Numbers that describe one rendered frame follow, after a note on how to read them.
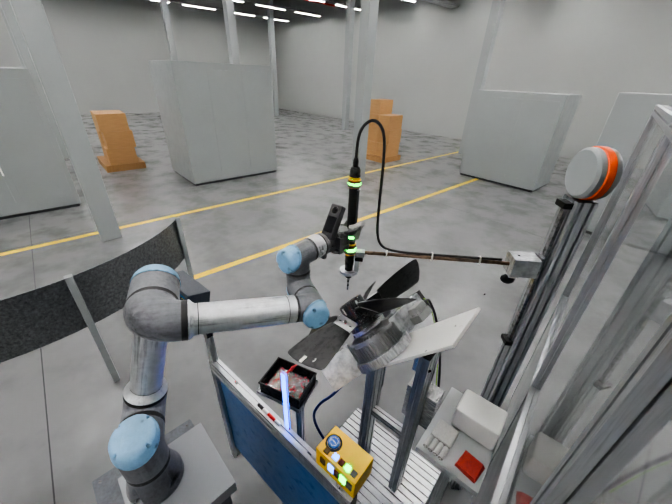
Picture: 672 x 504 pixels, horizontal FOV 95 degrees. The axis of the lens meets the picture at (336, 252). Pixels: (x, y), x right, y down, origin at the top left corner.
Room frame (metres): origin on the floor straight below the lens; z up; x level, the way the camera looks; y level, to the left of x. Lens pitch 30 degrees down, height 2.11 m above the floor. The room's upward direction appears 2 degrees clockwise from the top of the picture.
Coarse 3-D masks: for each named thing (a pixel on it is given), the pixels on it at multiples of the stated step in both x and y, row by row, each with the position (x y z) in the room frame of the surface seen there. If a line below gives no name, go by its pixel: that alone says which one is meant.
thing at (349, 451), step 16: (336, 432) 0.60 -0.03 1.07; (320, 448) 0.55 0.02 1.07; (352, 448) 0.55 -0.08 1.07; (320, 464) 0.54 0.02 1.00; (336, 464) 0.50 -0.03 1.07; (352, 464) 0.50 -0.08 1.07; (368, 464) 0.51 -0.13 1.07; (336, 480) 0.49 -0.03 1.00; (352, 480) 0.46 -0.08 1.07; (352, 496) 0.45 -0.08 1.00
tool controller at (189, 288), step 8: (184, 272) 1.28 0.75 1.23; (184, 280) 1.20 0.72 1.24; (192, 280) 1.21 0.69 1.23; (184, 288) 1.12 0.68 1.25; (192, 288) 1.13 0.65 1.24; (200, 288) 1.15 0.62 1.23; (184, 296) 1.07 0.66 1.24; (192, 296) 1.08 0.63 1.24; (200, 296) 1.10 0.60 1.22; (208, 296) 1.13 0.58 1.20
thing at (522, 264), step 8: (512, 256) 0.95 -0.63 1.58; (520, 256) 0.95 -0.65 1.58; (528, 256) 0.96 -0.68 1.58; (536, 256) 0.96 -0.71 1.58; (512, 264) 0.94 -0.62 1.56; (520, 264) 0.93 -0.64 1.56; (528, 264) 0.92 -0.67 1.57; (536, 264) 0.92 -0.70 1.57; (512, 272) 0.93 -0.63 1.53; (520, 272) 0.92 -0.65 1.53; (528, 272) 0.92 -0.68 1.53; (536, 272) 0.92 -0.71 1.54
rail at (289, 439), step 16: (224, 368) 1.01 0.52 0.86; (224, 384) 0.98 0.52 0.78; (240, 384) 0.93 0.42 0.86; (240, 400) 0.90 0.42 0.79; (256, 400) 0.85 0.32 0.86; (256, 416) 0.82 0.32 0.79; (272, 432) 0.75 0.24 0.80; (288, 432) 0.72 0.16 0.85; (288, 448) 0.69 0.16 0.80; (304, 448) 0.66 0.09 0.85; (304, 464) 0.63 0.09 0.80; (320, 480) 0.58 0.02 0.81; (336, 496) 0.53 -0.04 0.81
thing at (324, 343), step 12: (336, 324) 0.99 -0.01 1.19; (312, 336) 0.94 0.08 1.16; (324, 336) 0.93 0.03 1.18; (336, 336) 0.93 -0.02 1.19; (348, 336) 0.93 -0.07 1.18; (300, 348) 0.89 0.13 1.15; (312, 348) 0.87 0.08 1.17; (324, 348) 0.87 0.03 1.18; (336, 348) 0.86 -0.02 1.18; (324, 360) 0.80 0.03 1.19
